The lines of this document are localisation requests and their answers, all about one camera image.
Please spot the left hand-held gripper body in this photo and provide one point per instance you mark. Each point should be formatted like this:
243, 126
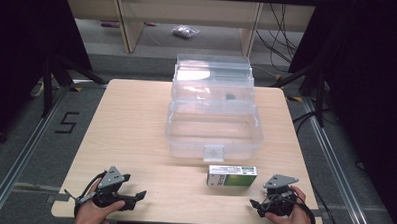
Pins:
111, 179

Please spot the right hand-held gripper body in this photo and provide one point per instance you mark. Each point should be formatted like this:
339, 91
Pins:
279, 195

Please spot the green and white carton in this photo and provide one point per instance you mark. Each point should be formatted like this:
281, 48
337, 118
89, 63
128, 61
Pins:
232, 176

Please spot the clear plastic storage box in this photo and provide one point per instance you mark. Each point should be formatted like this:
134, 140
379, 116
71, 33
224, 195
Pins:
214, 112

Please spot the person's right hand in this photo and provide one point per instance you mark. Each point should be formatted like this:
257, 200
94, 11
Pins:
294, 218

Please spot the person's left hand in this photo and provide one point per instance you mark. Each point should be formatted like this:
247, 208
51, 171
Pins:
93, 213

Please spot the black metal stand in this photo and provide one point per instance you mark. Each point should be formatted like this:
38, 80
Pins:
319, 96
48, 86

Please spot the dark curtain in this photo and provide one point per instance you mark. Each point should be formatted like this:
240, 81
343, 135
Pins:
18, 52
371, 81

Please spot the clear plastic bag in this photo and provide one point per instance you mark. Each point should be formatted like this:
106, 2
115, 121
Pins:
185, 31

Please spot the wooden shelf unit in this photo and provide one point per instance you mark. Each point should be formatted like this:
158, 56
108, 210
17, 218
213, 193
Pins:
190, 11

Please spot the metal floor rail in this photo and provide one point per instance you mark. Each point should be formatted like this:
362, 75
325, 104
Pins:
338, 170
18, 159

